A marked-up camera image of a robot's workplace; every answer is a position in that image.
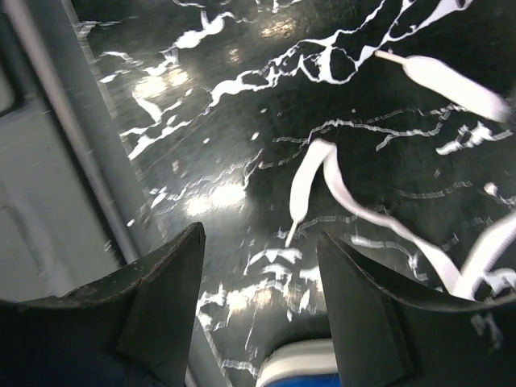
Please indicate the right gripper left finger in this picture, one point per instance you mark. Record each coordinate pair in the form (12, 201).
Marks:
(130, 328)

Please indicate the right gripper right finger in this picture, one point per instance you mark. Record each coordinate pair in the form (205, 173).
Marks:
(388, 330)

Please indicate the blue canvas sneaker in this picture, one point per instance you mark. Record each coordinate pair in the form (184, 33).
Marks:
(306, 363)

